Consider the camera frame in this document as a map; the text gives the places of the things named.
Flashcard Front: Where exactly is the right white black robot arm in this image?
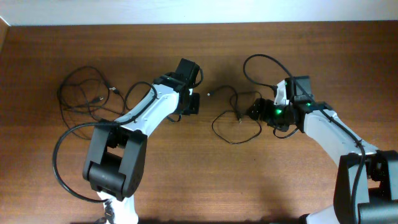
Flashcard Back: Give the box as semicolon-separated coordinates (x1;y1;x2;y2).
247;76;397;223

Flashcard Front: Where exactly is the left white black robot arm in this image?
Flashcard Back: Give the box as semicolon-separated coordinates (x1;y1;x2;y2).
83;58;203;223

